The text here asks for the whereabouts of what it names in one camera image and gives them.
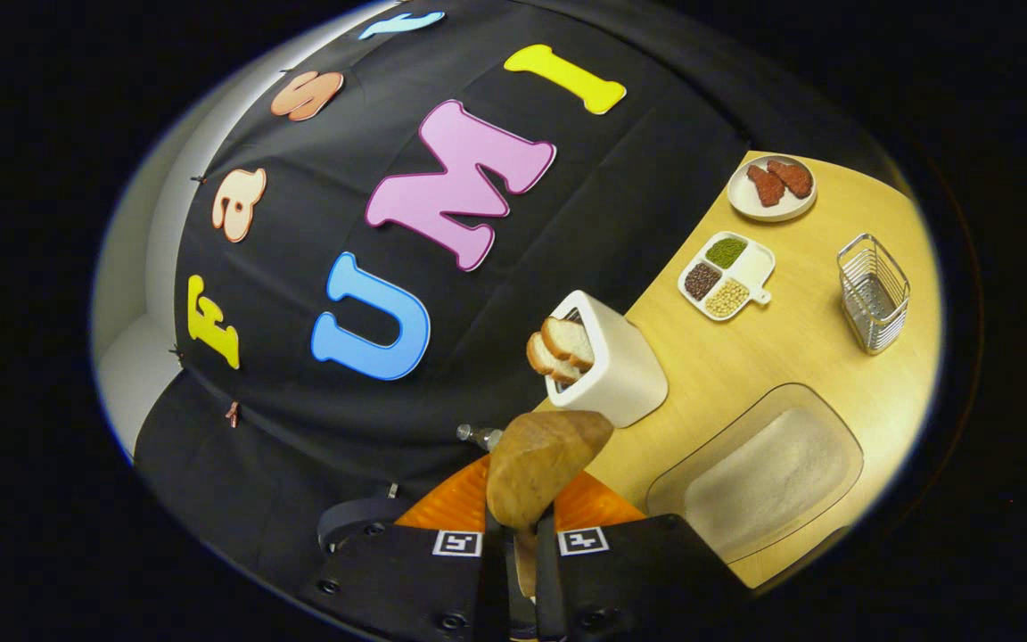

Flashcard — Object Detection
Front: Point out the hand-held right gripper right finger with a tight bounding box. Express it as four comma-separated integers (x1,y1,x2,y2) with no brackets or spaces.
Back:
536,471,755,642

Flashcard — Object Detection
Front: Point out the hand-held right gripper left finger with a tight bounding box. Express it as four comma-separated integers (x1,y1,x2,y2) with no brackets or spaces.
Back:
300,455,507,642

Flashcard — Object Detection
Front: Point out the clear plastic rice container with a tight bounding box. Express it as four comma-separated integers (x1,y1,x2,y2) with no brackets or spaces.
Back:
645,383,865,564

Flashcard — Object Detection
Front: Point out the wooden spoon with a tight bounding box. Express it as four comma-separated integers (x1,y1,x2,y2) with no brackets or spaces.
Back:
485,410,614,598

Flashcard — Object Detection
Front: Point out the metal wire chopstick holder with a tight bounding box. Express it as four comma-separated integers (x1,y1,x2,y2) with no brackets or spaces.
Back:
837,233,911,356

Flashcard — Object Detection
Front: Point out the white toaster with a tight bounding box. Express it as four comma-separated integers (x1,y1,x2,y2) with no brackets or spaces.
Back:
546,290,669,429

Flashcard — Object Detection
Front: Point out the toasted bread slice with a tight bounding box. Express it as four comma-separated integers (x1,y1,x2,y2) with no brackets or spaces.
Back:
527,332,582,385
541,317,596,373

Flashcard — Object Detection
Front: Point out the white divided dish of beans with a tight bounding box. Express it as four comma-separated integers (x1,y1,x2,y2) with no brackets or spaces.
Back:
678,231,776,322

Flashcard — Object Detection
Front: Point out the round white plate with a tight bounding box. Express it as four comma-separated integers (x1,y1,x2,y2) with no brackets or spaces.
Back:
727,154,817,223

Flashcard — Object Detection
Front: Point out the red meat slice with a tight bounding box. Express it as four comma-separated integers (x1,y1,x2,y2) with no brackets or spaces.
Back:
767,159,813,199
747,164,787,208

